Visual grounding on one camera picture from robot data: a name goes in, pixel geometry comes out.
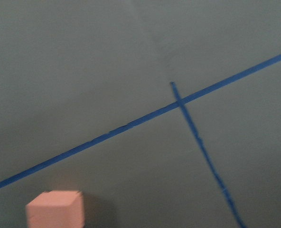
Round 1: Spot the long blue tape line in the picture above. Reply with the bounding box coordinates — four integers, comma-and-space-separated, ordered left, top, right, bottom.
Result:
0, 54, 281, 189

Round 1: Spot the pink foam block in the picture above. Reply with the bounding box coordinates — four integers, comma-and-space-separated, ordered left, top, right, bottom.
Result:
26, 190, 85, 228

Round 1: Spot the middle blue tape line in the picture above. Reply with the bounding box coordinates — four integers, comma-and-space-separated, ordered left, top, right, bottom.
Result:
170, 82, 247, 228

